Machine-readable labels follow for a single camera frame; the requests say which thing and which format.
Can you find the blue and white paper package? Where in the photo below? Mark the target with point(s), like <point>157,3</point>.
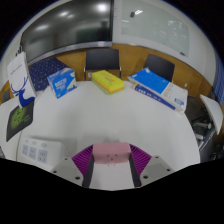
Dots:
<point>156,83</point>

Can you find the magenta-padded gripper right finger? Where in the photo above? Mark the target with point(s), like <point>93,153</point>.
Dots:
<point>141,159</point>

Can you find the white paper bag blue deer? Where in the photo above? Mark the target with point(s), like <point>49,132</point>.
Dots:
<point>20,80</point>

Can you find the black and green mouse pad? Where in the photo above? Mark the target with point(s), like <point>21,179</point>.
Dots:
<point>20,120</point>

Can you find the grey chair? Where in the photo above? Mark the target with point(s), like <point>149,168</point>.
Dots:
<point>5,95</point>

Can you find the black office chair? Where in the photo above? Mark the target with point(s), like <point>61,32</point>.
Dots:
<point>101,60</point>
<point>159,66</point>

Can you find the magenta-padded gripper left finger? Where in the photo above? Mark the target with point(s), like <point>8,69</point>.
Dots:
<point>81,160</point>

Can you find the white power strip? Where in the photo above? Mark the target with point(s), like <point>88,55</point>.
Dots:
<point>40,151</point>

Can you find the blue and white carton box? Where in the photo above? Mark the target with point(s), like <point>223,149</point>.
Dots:
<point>62,83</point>

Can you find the large glass whiteboard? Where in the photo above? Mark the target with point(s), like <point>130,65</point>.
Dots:
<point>153,26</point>

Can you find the pink charger block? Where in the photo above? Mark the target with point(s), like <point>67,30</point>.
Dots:
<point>111,152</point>

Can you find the white side table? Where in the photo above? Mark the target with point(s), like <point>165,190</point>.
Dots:
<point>213,111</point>

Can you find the large black wall screen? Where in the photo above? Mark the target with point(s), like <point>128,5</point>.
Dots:
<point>66,30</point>

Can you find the black whiteboard eraser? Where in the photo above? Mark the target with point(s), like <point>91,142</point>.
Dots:
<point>132,14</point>

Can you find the blue dotted chair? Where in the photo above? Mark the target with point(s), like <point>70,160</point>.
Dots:
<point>45,71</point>

